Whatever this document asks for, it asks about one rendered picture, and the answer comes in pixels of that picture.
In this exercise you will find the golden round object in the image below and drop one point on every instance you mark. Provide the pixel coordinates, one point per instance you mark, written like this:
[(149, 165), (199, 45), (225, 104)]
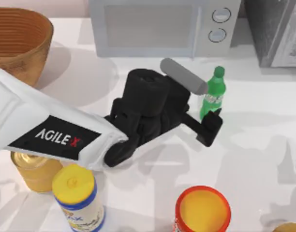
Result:
[(289, 227)]

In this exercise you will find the grey cabinet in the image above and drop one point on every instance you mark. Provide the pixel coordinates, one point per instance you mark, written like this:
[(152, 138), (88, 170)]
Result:
[(278, 31)]

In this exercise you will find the white canister with yellow lid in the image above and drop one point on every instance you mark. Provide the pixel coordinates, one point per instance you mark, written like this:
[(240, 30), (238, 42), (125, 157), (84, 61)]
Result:
[(78, 198)]

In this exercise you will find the round microwave knob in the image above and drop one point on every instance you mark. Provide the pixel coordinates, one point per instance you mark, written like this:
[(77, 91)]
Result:
[(221, 14), (217, 35)]

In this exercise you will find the red and orange can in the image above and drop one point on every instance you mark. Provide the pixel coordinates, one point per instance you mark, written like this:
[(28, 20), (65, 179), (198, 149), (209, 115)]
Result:
[(202, 210)]

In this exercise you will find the green bottle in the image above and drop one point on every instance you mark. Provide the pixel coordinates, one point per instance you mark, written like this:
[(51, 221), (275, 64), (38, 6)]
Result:
[(214, 93)]

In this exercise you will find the brown wooden basket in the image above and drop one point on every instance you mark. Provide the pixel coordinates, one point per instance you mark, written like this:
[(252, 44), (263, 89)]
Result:
[(19, 46)]

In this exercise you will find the pale microwave oven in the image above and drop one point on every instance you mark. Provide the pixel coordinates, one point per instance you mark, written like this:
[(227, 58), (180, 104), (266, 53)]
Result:
[(148, 26)]

